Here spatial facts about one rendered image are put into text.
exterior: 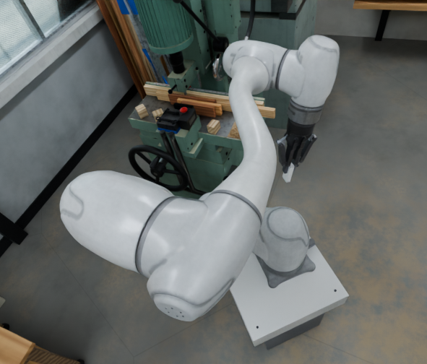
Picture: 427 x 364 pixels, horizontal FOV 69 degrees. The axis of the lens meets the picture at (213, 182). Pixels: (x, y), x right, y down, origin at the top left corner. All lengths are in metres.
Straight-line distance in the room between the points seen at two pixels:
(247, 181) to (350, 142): 2.08
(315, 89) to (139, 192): 0.52
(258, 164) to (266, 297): 0.69
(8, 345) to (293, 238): 1.24
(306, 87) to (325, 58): 0.07
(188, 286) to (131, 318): 1.61
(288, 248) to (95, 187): 0.63
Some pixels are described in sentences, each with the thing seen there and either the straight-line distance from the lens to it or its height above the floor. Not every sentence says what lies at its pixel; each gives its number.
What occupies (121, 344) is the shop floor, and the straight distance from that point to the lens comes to 2.00.
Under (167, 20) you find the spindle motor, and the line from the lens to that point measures 1.23.
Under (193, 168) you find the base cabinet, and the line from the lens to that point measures 1.58.
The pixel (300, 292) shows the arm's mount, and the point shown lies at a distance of 1.18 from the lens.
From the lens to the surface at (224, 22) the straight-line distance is 1.41.
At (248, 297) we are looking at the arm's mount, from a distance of 1.16.
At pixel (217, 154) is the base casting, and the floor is 0.78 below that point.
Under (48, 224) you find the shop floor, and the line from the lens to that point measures 2.62.
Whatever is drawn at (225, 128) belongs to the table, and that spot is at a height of 0.90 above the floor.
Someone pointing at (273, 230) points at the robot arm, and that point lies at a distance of 0.96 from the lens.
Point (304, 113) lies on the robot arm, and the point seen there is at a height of 1.24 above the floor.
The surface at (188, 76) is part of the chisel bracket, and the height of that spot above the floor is 1.05.
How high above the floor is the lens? 1.81
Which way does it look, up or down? 52 degrees down
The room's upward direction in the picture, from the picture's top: 14 degrees counter-clockwise
